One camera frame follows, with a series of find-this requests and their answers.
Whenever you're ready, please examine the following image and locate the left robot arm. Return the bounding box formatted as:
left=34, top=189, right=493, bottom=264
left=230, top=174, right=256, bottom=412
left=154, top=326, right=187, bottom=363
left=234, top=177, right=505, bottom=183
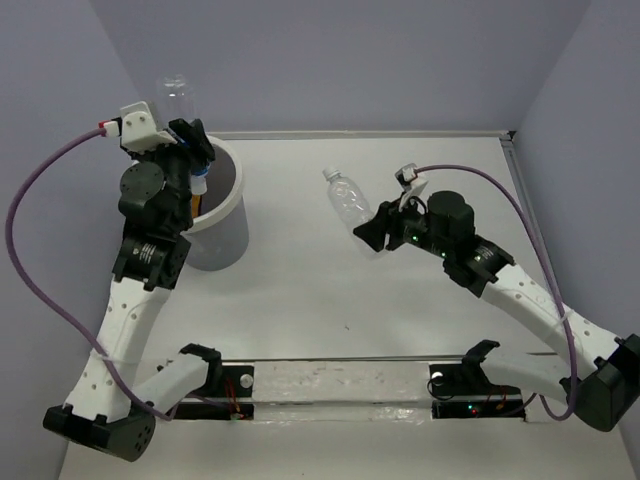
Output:
left=43, top=119, right=223, bottom=462

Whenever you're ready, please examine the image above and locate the blue label water bottle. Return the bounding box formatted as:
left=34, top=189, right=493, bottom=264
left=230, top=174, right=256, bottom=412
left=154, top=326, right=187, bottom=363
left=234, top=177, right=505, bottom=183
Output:
left=156, top=74, right=211, bottom=196

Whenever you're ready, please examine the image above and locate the white round bin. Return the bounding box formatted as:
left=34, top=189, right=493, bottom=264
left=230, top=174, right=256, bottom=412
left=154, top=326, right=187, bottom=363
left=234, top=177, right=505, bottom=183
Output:
left=183, top=135, right=249, bottom=272

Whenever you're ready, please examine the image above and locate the orange milk tea bottle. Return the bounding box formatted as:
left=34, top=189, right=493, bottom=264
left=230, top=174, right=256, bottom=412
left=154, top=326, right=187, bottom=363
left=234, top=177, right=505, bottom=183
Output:
left=191, top=195, right=203, bottom=218

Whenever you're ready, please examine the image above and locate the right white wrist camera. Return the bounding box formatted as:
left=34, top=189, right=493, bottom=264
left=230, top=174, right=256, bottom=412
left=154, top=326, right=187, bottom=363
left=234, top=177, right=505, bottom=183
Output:
left=395, top=163, right=428, bottom=211

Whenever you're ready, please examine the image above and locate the clear ribbed bottle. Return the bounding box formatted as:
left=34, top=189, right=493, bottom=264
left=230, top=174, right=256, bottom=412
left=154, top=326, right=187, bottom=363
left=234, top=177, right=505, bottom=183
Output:
left=323, top=167, right=380, bottom=260

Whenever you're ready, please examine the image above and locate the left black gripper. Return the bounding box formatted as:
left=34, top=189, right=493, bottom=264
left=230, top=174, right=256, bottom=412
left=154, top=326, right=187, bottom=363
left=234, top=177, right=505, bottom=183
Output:
left=127, top=117, right=219, bottom=227

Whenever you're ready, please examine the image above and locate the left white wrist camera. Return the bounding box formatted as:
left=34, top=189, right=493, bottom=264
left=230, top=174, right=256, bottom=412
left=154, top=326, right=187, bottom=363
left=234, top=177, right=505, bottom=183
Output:
left=98, top=101, right=177, bottom=154

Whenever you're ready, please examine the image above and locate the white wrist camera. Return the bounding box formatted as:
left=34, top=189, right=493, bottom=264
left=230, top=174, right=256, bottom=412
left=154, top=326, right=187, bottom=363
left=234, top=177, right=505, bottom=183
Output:
left=395, top=163, right=428, bottom=211
left=98, top=101, right=177, bottom=154

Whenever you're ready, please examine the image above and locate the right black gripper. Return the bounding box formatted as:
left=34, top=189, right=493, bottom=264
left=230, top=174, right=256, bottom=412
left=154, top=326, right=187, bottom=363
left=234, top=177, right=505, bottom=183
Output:
left=354, top=190, right=453, bottom=259

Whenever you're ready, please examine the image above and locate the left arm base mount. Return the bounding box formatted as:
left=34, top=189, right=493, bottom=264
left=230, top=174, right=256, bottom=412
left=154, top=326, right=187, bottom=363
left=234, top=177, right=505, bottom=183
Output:
left=169, top=363, right=255, bottom=421

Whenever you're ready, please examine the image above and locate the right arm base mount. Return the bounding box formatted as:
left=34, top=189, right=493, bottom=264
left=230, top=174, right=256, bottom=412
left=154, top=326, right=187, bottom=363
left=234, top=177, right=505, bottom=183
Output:
left=427, top=363, right=526, bottom=420

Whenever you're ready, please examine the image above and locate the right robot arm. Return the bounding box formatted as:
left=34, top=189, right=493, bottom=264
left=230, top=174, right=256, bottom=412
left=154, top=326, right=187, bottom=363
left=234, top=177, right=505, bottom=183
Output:
left=354, top=191, right=639, bottom=432

